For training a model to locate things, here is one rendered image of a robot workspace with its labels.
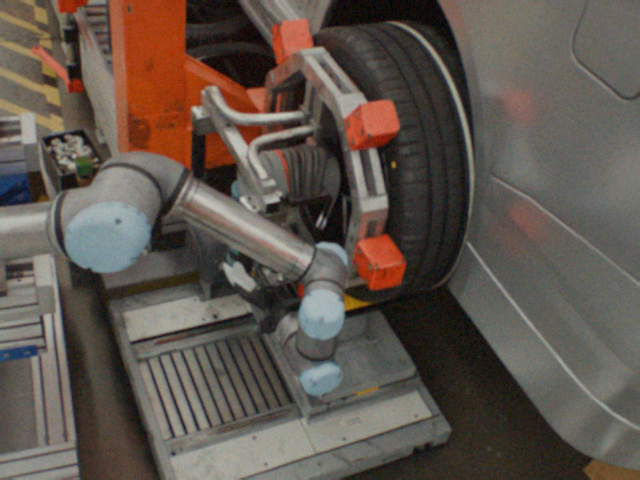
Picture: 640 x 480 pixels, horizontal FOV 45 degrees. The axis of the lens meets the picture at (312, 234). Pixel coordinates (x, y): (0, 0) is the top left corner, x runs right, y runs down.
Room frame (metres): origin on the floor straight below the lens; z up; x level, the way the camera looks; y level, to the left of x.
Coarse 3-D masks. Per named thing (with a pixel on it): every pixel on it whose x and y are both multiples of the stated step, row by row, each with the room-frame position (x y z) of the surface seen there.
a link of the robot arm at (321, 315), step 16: (320, 288) 0.96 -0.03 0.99; (336, 288) 0.97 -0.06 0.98; (304, 304) 0.90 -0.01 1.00; (320, 304) 0.90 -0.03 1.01; (336, 304) 0.91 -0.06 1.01; (304, 320) 0.88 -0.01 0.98; (320, 320) 0.87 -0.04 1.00; (336, 320) 0.88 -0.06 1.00; (304, 336) 0.87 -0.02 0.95; (320, 336) 0.86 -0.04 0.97; (336, 336) 0.88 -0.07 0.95; (304, 352) 0.87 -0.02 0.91; (320, 352) 0.87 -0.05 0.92
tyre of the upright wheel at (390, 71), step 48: (336, 48) 1.57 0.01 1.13; (384, 48) 1.51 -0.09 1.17; (432, 48) 1.54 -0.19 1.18; (384, 96) 1.38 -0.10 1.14; (432, 96) 1.41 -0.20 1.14; (288, 144) 1.72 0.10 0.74; (432, 144) 1.32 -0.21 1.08; (432, 192) 1.27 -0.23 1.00; (432, 240) 1.24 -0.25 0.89; (384, 288) 1.23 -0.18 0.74
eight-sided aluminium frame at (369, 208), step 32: (288, 64) 1.58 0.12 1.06; (320, 64) 1.53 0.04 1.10; (288, 96) 1.67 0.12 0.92; (352, 96) 1.39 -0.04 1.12; (288, 128) 1.68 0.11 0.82; (352, 160) 1.28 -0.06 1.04; (352, 192) 1.26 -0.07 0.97; (384, 192) 1.26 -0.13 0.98; (288, 224) 1.53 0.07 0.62; (352, 224) 1.24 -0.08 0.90; (352, 256) 1.22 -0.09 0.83
